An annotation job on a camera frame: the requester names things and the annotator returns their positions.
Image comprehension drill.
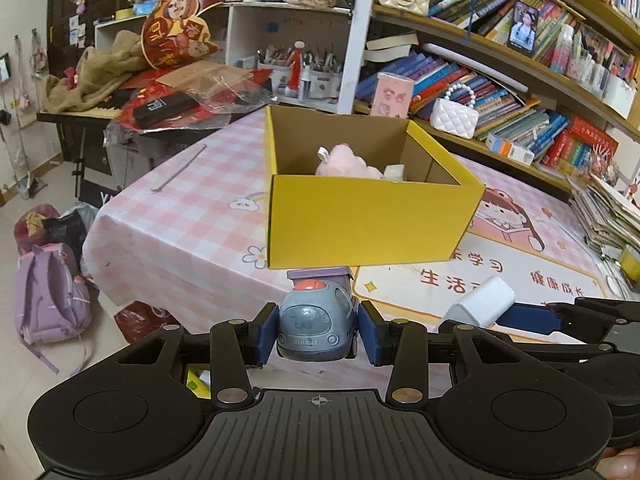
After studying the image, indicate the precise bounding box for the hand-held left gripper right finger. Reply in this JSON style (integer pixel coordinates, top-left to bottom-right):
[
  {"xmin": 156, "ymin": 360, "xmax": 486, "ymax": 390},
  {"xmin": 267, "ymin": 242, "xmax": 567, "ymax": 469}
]
[{"xmin": 357, "ymin": 301, "xmax": 543, "ymax": 406}]

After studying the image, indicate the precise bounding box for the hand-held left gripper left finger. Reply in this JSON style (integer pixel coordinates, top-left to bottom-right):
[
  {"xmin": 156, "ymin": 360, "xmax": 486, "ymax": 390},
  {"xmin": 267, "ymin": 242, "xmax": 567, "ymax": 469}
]
[{"xmin": 95, "ymin": 302, "xmax": 280, "ymax": 407}]

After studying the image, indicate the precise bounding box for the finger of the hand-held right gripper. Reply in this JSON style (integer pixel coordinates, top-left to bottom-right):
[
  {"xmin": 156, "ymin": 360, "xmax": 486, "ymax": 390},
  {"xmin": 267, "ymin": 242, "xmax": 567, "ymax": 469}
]
[
  {"xmin": 496, "ymin": 305, "xmax": 608, "ymax": 343},
  {"xmin": 487, "ymin": 332, "xmax": 616, "ymax": 356}
]

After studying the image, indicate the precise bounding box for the grey toy car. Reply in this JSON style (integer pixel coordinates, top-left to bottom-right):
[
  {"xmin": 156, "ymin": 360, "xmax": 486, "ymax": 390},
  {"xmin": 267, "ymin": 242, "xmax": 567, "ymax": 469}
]
[{"xmin": 276, "ymin": 266, "xmax": 360, "ymax": 362}]

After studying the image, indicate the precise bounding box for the white charger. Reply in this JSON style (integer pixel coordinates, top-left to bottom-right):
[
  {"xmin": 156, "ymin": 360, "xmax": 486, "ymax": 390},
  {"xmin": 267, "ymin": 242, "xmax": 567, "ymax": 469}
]
[{"xmin": 439, "ymin": 276, "xmax": 517, "ymax": 333}]

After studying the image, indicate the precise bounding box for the yellow cardboard box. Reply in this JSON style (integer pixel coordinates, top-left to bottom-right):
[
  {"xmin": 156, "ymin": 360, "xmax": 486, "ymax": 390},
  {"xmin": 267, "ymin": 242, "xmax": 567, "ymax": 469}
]
[{"xmin": 263, "ymin": 105, "xmax": 486, "ymax": 270}]

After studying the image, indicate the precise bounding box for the large pink plush toy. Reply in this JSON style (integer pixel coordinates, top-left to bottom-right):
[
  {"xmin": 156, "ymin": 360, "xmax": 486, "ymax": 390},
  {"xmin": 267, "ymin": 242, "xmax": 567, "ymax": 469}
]
[{"xmin": 315, "ymin": 144, "xmax": 385, "ymax": 180}]

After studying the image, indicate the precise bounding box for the person's right hand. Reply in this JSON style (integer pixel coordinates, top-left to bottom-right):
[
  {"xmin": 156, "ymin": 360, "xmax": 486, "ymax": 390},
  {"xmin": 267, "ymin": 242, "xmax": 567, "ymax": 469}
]
[{"xmin": 597, "ymin": 447, "xmax": 640, "ymax": 480}]

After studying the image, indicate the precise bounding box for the yellow green packet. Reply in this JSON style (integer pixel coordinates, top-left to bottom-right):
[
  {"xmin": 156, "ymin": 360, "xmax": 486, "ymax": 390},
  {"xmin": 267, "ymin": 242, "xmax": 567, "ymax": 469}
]
[{"xmin": 186, "ymin": 365, "xmax": 213, "ymax": 401}]

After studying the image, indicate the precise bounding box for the yellow tape roll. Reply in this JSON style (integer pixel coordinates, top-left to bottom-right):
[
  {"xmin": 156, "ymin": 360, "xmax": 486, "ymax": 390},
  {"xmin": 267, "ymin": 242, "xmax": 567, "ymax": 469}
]
[{"xmin": 619, "ymin": 245, "xmax": 640, "ymax": 281}]

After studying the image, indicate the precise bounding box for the pink checkered tablecloth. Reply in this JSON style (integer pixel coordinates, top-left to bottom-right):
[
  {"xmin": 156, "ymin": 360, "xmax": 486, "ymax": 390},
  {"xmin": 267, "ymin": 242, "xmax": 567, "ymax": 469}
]
[{"xmin": 82, "ymin": 107, "xmax": 640, "ymax": 396}]

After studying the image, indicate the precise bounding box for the red patterned bag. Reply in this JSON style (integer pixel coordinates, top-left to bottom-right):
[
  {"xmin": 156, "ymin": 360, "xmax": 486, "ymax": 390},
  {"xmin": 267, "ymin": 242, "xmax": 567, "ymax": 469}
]
[{"xmin": 114, "ymin": 301, "xmax": 181, "ymax": 343}]

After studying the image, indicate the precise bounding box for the stack of paper booklets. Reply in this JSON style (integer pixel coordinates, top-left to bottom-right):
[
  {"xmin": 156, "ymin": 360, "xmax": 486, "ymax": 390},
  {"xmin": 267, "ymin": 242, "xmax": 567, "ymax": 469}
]
[{"xmin": 570, "ymin": 172, "xmax": 640, "ymax": 261}]

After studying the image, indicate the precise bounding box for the orange blue white carton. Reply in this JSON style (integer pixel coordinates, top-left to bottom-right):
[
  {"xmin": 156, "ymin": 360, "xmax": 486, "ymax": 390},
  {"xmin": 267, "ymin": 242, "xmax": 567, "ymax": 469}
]
[{"xmin": 486, "ymin": 132, "xmax": 535, "ymax": 166}]

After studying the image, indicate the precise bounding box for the colourful sequin ornament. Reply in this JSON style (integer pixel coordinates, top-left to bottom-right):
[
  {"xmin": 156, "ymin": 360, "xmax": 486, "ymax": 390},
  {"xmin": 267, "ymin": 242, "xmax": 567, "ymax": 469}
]
[{"xmin": 590, "ymin": 145, "xmax": 626, "ymax": 186}]

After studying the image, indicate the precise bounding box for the thin grey stick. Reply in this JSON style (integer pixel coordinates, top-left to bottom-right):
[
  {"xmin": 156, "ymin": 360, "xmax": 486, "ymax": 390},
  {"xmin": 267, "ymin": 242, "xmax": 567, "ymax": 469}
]
[{"xmin": 151, "ymin": 143, "xmax": 208, "ymax": 193}]

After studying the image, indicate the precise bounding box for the row of shelf books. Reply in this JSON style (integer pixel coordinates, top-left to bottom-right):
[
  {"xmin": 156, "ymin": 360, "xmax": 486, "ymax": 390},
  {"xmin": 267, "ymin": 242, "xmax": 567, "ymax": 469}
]
[
  {"xmin": 355, "ymin": 50, "xmax": 621, "ymax": 176},
  {"xmin": 427, "ymin": 0, "xmax": 640, "ymax": 61}
]

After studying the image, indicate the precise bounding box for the wooden bookshelf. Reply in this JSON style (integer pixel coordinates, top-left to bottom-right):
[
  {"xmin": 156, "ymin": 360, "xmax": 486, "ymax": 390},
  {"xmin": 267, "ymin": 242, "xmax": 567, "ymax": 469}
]
[{"xmin": 350, "ymin": 0, "xmax": 640, "ymax": 206}]

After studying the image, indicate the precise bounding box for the white quilted handbag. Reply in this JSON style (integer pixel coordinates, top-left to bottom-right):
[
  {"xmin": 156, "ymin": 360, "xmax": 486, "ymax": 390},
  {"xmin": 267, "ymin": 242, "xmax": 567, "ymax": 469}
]
[{"xmin": 431, "ymin": 82, "xmax": 479, "ymax": 140}]

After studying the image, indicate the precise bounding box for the black bag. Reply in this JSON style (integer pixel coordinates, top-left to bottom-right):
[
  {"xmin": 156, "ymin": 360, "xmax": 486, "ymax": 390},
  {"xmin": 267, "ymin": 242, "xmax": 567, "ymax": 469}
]
[{"xmin": 45, "ymin": 209, "xmax": 99, "ymax": 261}]

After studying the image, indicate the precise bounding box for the purple backpack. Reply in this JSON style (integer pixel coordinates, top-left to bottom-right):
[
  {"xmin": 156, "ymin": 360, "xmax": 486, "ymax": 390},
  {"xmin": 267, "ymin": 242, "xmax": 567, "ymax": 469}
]
[{"xmin": 14, "ymin": 242, "xmax": 93, "ymax": 376}]

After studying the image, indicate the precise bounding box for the pink cylinder container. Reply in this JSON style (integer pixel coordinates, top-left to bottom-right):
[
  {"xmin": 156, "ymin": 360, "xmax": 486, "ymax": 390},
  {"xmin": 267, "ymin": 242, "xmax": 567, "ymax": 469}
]
[{"xmin": 371, "ymin": 72, "xmax": 415, "ymax": 118}]

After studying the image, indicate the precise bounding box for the white pen holder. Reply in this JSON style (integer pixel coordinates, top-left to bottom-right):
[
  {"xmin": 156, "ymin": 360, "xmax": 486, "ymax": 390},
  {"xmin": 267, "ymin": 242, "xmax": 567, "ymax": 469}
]
[{"xmin": 602, "ymin": 72, "xmax": 640, "ymax": 118}]

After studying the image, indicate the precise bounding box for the black rectangular box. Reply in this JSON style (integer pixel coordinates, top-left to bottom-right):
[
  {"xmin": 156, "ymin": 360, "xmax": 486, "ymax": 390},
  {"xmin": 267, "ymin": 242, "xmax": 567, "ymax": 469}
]
[{"xmin": 132, "ymin": 92, "xmax": 199, "ymax": 128}]

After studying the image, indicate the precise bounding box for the pink stationery organizer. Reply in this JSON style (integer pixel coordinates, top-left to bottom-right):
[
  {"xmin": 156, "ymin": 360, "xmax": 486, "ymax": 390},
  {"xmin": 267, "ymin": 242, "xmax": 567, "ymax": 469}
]
[{"xmin": 567, "ymin": 50, "xmax": 606, "ymax": 96}]

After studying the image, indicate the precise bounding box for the white pen cup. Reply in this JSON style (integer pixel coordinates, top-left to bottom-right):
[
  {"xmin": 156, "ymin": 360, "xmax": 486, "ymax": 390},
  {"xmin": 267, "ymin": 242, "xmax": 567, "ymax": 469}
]
[
  {"xmin": 257, "ymin": 45, "xmax": 296, "ymax": 96},
  {"xmin": 305, "ymin": 52, "xmax": 343, "ymax": 101}
]

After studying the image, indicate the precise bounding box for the maroon bag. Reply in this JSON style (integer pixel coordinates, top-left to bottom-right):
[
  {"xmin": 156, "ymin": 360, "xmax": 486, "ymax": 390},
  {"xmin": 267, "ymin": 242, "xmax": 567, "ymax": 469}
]
[{"xmin": 14, "ymin": 204, "xmax": 61, "ymax": 256}]

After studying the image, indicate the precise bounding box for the white long tube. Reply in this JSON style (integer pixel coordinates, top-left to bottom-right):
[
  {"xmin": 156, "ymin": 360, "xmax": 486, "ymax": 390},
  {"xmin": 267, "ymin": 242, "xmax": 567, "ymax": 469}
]
[{"xmin": 422, "ymin": 42, "xmax": 530, "ymax": 95}]

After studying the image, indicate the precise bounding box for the brown cardboard sheet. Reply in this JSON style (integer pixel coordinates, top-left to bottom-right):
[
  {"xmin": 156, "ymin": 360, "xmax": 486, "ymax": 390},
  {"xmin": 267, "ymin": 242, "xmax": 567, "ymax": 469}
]
[{"xmin": 156, "ymin": 60, "xmax": 253, "ymax": 101}]

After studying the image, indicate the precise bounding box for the red tassel ornament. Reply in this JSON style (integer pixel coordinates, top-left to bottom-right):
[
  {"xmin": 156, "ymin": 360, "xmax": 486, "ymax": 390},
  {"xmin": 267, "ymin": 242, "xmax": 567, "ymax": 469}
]
[{"xmin": 287, "ymin": 40, "xmax": 307, "ymax": 96}]

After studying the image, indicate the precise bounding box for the black piano keyboard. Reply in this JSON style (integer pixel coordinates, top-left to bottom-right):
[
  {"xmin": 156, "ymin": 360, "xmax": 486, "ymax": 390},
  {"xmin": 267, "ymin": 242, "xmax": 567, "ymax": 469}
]
[{"xmin": 36, "ymin": 91, "xmax": 136, "ymax": 123}]

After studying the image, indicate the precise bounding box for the red plastic bag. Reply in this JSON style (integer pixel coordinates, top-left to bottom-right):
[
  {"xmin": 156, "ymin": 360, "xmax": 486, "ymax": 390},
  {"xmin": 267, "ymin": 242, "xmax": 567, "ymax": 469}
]
[{"xmin": 115, "ymin": 67, "xmax": 271, "ymax": 136}]

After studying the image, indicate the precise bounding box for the thick beige-paged book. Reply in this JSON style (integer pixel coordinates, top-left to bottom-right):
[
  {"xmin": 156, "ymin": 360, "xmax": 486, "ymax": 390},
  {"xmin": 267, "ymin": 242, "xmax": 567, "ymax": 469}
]
[{"xmin": 364, "ymin": 32, "xmax": 421, "ymax": 65}]

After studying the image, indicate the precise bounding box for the phone with lit screen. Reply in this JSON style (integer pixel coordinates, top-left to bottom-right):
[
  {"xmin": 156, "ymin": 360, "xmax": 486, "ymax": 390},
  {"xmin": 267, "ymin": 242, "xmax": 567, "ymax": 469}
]
[{"xmin": 507, "ymin": 1, "xmax": 541, "ymax": 57}]

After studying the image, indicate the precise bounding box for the white shelf unit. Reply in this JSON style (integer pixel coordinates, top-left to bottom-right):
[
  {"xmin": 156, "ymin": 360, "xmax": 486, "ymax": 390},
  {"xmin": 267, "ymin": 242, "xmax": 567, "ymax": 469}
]
[{"xmin": 95, "ymin": 2, "xmax": 373, "ymax": 116}]

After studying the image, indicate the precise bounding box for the beige towel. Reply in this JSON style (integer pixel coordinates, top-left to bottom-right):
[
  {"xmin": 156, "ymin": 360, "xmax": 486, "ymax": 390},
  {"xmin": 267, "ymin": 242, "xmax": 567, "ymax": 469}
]
[{"xmin": 42, "ymin": 30, "xmax": 151, "ymax": 113}]

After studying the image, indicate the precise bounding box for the red gold cartoon decoration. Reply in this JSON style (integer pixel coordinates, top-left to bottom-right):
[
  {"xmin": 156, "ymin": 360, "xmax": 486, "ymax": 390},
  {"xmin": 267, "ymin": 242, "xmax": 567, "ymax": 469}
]
[{"xmin": 141, "ymin": 0, "xmax": 223, "ymax": 71}]

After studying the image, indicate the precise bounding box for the dark wooden door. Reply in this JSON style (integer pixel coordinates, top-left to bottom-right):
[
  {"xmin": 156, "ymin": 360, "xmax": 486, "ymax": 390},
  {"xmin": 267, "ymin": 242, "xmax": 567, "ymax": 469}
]
[{"xmin": 47, "ymin": 0, "xmax": 146, "ymax": 161}]

